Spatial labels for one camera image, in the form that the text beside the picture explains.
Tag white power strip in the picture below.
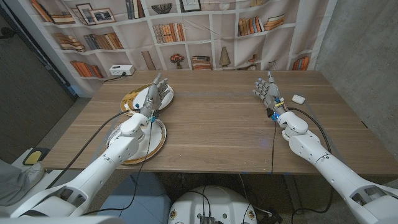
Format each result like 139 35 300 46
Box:
109 64 136 77

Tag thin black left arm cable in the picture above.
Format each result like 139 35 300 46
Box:
81 118 154 216

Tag person in grey trousers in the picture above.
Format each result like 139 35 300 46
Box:
0 160 46 207

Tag black torso cable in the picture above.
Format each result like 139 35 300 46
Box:
182 185 213 217

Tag grey table leg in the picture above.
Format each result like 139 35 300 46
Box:
284 174 304 215

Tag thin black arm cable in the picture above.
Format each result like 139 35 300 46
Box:
81 118 154 216
270 119 277 175

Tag yellow and black foot pedal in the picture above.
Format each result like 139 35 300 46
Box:
22 147 50 166

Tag black power strip cord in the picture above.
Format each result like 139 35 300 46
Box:
102 72 127 83

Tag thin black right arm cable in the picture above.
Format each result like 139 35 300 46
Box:
270 119 277 175

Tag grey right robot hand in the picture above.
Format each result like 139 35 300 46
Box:
252 70 287 117

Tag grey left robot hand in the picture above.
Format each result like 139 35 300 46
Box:
139 73 171 118

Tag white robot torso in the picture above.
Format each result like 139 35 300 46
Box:
167 185 258 224

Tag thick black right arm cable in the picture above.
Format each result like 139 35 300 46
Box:
286 106 335 224

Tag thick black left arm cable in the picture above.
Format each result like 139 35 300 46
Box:
45 108 141 190

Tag white gold-rimmed plate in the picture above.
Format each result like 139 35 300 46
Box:
106 118 167 166
120 83 175 118

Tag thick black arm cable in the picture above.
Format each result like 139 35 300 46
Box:
45 108 141 190
286 106 335 224

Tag printed bookshelf backdrop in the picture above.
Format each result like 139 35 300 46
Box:
4 0 339 98

